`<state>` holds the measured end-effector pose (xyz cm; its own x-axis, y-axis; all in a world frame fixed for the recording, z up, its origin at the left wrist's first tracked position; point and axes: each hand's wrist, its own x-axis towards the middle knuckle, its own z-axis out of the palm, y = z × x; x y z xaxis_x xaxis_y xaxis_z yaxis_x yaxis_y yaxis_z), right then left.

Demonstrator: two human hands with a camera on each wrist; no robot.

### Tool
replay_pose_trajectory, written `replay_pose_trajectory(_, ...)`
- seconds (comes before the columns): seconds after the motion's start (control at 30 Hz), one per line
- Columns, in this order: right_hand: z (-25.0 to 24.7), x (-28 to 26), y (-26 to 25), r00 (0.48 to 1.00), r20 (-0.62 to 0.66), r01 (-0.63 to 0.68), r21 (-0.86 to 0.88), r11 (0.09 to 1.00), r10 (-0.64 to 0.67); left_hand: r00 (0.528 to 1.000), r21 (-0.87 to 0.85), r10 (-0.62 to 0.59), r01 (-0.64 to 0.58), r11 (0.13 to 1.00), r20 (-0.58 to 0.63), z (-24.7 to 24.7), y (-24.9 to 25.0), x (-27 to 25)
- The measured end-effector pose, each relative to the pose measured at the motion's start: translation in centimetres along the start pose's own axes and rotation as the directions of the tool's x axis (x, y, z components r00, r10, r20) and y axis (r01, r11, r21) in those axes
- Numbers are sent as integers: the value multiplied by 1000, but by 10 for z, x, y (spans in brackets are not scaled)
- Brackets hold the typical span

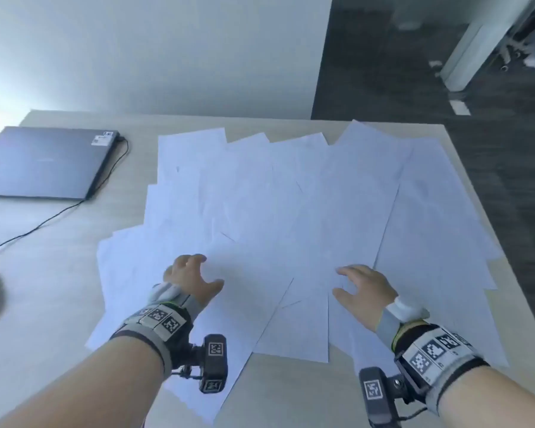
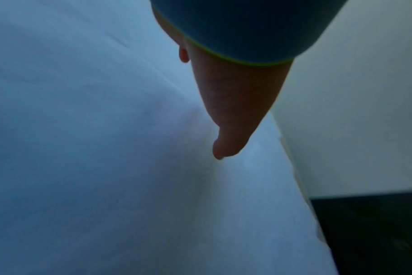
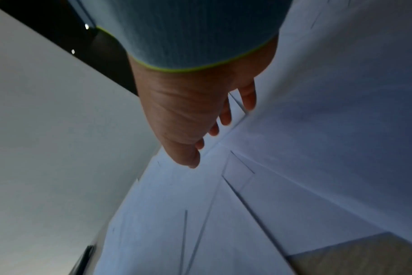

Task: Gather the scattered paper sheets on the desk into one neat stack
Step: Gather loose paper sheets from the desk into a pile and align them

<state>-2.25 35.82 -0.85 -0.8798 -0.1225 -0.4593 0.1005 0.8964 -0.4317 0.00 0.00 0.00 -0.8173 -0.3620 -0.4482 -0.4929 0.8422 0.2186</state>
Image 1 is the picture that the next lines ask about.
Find person's left hand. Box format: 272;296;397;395
163;253;225;316

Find person's right hand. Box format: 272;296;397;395
333;264;400;333

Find spread of white paper sheets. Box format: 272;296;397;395
85;119;511;422

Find person's left forearm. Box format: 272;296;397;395
0;336;166;428

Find light wooden table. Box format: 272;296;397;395
0;110;535;428

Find grey closed laptop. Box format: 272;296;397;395
0;125;120;201

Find white pillar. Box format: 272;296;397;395
441;20;493;92

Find grey office chair base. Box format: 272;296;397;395
501;33;525;70

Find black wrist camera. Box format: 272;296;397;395
199;333;229;395
358;366;401;427

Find thin camera cable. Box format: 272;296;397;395
396;404;430;420

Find black laptop cable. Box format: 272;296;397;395
0;136;130;268

